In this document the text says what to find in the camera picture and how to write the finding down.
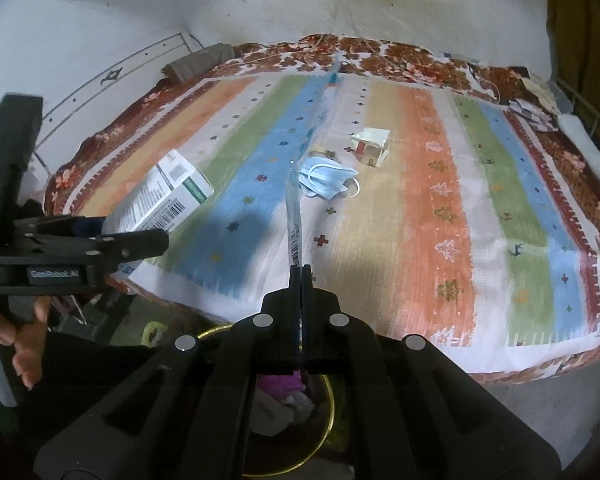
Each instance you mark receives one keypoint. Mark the metal bed rail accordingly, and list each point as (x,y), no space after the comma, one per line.
(587,105)

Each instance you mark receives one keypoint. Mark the blue face mask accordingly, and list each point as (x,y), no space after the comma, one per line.
(325,177)

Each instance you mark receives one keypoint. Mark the grey folded cloth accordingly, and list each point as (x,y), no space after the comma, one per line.
(197,62)

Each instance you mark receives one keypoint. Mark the striped colourful bed mat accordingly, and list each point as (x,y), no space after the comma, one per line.
(430,220)

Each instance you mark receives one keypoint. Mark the dark gold-rimmed waste bin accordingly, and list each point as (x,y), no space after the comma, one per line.
(316,440)

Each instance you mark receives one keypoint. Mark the pile of small packets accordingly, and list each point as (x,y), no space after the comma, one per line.
(532,112)

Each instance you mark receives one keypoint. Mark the white bed headboard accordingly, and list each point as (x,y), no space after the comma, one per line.
(115,77)

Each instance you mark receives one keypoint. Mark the white printed carton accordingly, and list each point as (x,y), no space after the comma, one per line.
(165,190)

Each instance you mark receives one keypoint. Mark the pink plastic bag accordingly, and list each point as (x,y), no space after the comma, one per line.
(280,384)

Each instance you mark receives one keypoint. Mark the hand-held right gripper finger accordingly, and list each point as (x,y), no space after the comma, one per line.
(306,300)
(294,300)

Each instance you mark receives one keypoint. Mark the white folded cloth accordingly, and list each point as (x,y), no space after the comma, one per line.
(587,147)

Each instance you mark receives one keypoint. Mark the clear plastic packet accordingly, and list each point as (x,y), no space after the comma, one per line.
(295,215)

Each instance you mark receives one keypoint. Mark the cream cloth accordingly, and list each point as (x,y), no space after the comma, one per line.
(539,91)

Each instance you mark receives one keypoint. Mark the white plastic wrapper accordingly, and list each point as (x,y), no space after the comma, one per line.
(280,412)

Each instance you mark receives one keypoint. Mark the small cardboard box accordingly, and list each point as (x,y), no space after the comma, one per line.
(372,147)

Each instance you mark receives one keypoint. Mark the person's left hand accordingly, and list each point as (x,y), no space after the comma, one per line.
(30,345)

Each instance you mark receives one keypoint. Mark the striped colourful bed cover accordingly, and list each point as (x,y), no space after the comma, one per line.
(390,52)

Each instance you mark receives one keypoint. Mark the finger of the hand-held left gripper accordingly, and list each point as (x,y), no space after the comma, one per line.
(87,225)
(135,247)

